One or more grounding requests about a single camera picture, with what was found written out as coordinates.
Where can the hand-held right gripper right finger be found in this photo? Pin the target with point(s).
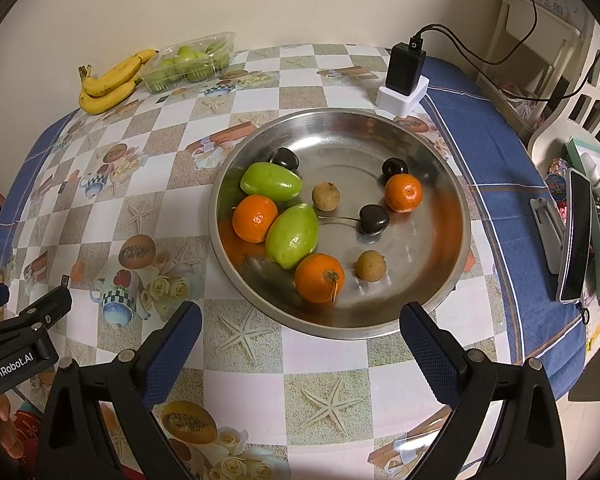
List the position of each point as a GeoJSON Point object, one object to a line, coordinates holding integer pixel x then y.
{"type": "Point", "coordinates": [430, 355]}

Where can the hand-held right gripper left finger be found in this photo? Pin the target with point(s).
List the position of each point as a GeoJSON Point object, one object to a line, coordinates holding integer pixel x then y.
{"type": "Point", "coordinates": [172, 355]}

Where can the round stainless steel bowl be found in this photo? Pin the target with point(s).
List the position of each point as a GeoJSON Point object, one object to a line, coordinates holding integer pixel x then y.
{"type": "Point", "coordinates": [420, 260]}

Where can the brown longan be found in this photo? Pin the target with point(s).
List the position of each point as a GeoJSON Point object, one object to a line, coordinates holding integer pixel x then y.
{"type": "Point", "coordinates": [326, 196]}
{"type": "Point", "coordinates": [370, 265]}

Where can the large orange mandarin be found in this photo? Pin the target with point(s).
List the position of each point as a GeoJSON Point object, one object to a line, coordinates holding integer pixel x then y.
{"type": "Point", "coordinates": [319, 277]}
{"type": "Point", "coordinates": [254, 218]}

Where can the dark cherry with stem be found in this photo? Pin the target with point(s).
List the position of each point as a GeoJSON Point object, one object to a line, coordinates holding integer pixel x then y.
{"type": "Point", "coordinates": [373, 219]}

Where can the small orange mandarin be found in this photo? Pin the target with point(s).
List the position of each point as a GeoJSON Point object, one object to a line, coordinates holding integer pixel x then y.
{"type": "Point", "coordinates": [403, 192]}

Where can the person's left hand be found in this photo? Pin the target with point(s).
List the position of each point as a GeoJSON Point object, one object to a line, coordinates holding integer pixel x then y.
{"type": "Point", "coordinates": [5, 435]}

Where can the grey phone stand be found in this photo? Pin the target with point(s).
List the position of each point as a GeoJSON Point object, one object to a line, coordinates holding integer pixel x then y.
{"type": "Point", "coordinates": [545, 225]}

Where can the black smartphone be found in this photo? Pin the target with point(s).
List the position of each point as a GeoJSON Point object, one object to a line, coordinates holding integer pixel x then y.
{"type": "Point", "coordinates": [575, 240]}

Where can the yellow banana bunch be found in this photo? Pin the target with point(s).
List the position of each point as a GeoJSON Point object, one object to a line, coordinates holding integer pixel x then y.
{"type": "Point", "coordinates": [105, 102]}

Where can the colourful small cans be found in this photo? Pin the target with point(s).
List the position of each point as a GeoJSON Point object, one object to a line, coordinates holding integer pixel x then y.
{"type": "Point", "coordinates": [557, 180]}

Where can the checkered printed tablecloth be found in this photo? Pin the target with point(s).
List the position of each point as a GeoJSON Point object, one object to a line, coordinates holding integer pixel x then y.
{"type": "Point", "coordinates": [180, 125]}

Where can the white bottle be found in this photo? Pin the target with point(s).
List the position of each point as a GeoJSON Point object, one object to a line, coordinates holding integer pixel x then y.
{"type": "Point", "coordinates": [591, 167]}

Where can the white square box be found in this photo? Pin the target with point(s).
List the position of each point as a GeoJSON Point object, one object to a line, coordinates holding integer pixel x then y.
{"type": "Point", "coordinates": [400, 105]}

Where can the clear plastic bag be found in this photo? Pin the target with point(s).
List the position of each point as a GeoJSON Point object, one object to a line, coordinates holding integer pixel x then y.
{"type": "Point", "coordinates": [522, 110]}

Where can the pile of green jujubes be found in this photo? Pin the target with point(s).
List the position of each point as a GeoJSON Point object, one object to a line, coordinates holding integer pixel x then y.
{"type": "Point", "coordinates": [185, 52]}

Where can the black charger block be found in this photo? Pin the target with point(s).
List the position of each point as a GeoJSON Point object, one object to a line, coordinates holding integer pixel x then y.
{"type": "Point", "coordinates": [404, 67]}

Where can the clear plastic clamshell box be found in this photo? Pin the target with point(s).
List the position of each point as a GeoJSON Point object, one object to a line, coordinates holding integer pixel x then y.
{"type": "Point", "coordinates": [227, 40]}

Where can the white wooden rack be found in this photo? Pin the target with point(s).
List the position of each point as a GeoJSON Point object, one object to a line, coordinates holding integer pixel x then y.
{"type": "Point", "coordinates": [540, 20]}

